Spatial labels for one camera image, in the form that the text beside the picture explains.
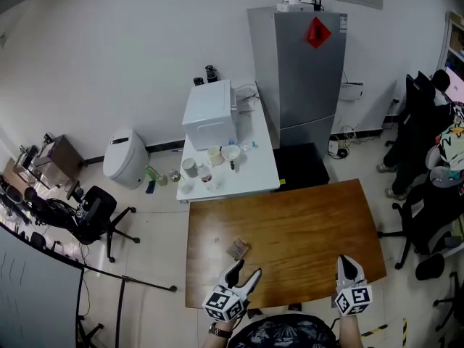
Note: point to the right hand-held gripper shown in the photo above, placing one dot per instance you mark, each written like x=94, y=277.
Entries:
x=353, y=299

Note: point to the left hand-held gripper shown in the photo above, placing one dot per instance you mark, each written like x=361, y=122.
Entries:
x=224, y=303

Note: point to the small brown object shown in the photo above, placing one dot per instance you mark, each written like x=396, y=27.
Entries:
x=237, y=249

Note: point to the person's right forearm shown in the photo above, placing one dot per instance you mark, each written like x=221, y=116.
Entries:
x=349, y=334

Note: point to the person's left forearm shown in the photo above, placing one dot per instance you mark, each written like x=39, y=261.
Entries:
x=217, y=341

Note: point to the person's black printed t-shirt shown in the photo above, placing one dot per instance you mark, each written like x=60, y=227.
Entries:
x=282, y=334

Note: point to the black office chair with clothes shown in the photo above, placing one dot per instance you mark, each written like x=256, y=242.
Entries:
x=424, y=209

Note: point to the clear plastic cup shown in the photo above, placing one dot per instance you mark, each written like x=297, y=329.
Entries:
x=214, y=184

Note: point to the black whiteboard stand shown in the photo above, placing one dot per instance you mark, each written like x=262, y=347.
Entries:
x=145, y=284

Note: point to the black chair base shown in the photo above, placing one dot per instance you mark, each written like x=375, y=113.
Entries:
x=453, y=303

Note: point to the clear bottle with red label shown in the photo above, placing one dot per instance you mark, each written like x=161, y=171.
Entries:
x=204, y=174

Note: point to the black low platform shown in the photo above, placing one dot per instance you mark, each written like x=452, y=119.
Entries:
x=301, y=169

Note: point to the white table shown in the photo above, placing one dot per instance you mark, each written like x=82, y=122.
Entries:
x=253, y=165

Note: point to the grey white mug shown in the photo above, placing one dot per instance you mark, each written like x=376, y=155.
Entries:
x=189, y=167

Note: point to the clear bottle with green lid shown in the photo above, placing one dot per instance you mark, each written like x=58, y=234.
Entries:
x=174, y=175

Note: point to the white bowl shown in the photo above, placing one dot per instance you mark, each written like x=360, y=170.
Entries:
x=231, y=152

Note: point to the cream mug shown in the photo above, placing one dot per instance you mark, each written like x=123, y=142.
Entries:
x=214, y=155

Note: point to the grey neck pillow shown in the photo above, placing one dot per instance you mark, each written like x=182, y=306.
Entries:
x=440, y=178

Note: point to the small black floor object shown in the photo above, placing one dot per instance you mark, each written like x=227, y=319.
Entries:
x=150, y=187

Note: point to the clear plastic container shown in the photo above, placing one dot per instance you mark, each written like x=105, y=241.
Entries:
x=248, y=145

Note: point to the green plastic bottle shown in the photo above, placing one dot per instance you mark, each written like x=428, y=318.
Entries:
x=152, y=174

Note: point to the colourful patterned clothes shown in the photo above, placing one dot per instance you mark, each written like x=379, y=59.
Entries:
x=451, y=143

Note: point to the white box-shaped appliance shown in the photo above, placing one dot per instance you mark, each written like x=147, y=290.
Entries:
x=208, y=114

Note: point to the white smart toilet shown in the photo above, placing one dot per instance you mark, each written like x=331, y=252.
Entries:
x=125, y=158

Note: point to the silver refrigerator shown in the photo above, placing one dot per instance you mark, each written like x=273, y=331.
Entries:
x=301, y=85

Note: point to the black cup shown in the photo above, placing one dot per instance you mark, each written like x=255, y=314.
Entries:
x=198, y=81

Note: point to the black thermos flask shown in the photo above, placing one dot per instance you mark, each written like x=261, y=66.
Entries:
x=211, y=74

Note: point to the white whiteboard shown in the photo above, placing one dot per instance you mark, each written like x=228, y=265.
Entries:
x=36, y=292

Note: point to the computer monitor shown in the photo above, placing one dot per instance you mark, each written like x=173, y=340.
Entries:
x=456, y=85

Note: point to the brown wooden cabinet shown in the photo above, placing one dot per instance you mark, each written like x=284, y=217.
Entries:
x=61, y=156

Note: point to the red diamond paper decoration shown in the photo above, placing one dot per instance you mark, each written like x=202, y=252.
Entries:
x=319, y=33

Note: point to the white sticker label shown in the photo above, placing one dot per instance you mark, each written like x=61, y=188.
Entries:
x=343, y=23

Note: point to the white storage shelf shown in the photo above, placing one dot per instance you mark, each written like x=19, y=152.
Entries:
x=455, y=38

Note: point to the white flat box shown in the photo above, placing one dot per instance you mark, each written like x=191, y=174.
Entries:
x=295, y=7

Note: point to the white wall-mounted box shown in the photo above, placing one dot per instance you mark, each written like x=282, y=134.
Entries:
x=351, y=91

